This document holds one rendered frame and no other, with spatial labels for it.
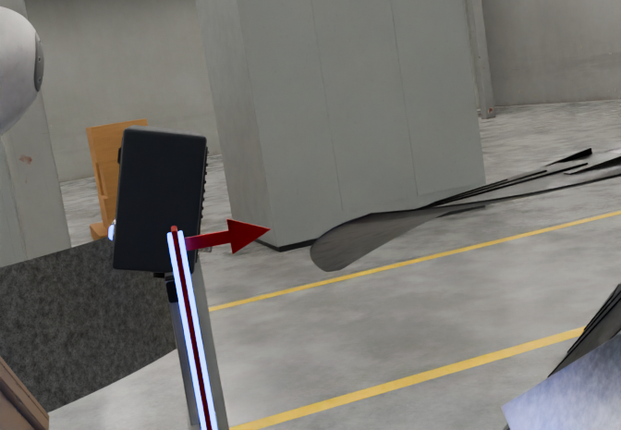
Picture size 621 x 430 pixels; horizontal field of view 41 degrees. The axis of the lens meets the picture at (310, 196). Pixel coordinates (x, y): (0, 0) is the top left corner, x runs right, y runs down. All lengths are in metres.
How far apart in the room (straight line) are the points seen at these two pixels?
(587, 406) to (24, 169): 4.26
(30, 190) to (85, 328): 2.45
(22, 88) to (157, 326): 1.69
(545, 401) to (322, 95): 6.25
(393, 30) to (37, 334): 5.31
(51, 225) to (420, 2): 3.85
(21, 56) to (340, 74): 6.05
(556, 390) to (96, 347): 1.85
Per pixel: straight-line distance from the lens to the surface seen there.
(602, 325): 0.78
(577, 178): 0.56
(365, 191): 6.98
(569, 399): 0.65
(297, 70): 6.78
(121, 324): 2.44
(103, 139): 8.54
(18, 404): 0.77
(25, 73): 0.92
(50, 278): 2.29
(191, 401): 1.13
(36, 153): 4.73
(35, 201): 4.75
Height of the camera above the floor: 1.27
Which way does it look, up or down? 7 degrees down
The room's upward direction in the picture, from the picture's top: 9 degrees counter-clockwise
